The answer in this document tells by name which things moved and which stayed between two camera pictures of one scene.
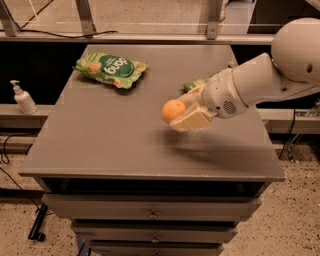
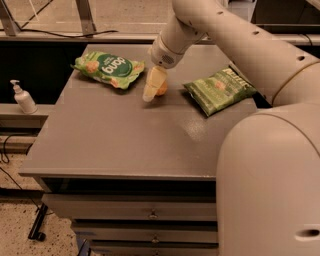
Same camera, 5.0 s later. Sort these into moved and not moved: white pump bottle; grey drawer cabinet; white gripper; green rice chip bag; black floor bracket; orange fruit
Moved: white gripper; orange fruit
Not moved: white pump bottle; black floor bracket; grey drawer cabinet; green rice chip bag
